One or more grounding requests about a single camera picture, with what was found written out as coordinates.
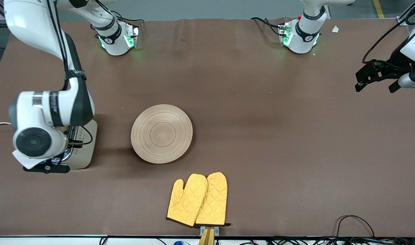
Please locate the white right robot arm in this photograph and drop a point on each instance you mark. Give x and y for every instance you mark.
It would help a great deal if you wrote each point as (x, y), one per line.
(51, 109)

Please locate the small white paper scrap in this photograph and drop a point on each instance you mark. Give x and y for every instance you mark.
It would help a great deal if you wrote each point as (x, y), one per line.
(335, 29)

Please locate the blue round object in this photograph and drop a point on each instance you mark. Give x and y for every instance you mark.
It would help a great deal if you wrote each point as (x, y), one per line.
(179, 243)

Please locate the brown table cover sheet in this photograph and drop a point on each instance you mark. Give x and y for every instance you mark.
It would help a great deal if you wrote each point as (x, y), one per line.
(261, 136)

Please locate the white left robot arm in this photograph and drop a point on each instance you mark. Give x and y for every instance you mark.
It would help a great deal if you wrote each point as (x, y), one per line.
(302, 37)

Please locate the chrome two-slot toaster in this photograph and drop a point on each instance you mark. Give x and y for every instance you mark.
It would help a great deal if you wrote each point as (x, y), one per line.
(86, 153)

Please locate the round wooden plate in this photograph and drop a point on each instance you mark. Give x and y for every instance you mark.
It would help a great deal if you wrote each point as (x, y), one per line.
(161, 134)

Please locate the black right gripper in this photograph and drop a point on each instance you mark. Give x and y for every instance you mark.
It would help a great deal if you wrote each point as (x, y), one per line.
(76, 146)

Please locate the grey metal bracket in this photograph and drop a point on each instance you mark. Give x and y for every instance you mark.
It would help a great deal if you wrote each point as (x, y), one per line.
(216, 230)

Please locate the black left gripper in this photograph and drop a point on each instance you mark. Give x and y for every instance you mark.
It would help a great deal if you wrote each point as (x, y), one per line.
(393, 64)

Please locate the yellow quilted oven mitt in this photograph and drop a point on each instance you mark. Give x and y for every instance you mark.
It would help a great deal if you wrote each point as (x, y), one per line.
(215, 197)
(185, 200)

